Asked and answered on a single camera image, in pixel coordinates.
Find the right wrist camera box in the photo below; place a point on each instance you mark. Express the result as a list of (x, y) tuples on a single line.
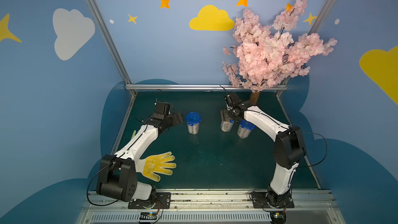
[(232, 100)]

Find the front aluminium rail frame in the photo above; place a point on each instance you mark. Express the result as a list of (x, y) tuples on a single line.
[(216, 206)]

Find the right aluminium corner post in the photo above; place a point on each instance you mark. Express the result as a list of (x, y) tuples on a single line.
[(323, 9)]

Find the horizontal aluminium back rail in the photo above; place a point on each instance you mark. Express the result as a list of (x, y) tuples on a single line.
[(182, 87)]

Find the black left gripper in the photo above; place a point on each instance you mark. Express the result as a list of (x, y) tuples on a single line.
[(175, 117)]

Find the clear blue-lid container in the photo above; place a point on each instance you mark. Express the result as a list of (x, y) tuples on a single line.
[(245, 128), (193, 120), (227, 124)]

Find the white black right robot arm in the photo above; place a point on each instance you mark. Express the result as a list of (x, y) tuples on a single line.
[(289, 149)]

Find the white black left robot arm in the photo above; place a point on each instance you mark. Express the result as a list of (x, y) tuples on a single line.
[(117, 176)]

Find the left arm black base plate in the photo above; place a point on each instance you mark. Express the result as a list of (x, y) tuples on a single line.
[(162, 200)]

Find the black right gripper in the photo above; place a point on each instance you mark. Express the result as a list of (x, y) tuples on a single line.
[(226, 115)]

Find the yellow white work glove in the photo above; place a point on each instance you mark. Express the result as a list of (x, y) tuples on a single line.
[(154, 166)]

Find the aluminium corner post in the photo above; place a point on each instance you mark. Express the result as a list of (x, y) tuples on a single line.
[(323, 9), (99, 20)]

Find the left aluminium corner post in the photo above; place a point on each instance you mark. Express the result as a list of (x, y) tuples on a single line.
[(99, 20)]

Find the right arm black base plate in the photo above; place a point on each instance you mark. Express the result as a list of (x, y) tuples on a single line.
[(258, 200)]

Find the right small circuit board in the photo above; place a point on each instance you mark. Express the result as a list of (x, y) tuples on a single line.
[(278, 218)]

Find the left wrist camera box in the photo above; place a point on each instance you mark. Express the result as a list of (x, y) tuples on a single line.
[(162, 108)]

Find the green plastic garden fork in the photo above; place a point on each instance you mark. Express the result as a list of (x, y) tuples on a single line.
[(133, 135)]

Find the small circuit board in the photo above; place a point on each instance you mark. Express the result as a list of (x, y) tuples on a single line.
[(147, 217), (278, 218)]

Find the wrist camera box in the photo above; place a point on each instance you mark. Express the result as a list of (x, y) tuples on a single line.
[(162, 108), (232, 100)]

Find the left small circuit board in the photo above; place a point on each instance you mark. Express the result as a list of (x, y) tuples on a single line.
[(147, 217)]

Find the pink artificial blossom tree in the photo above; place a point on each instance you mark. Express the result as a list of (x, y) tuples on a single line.
[(267, 55)]

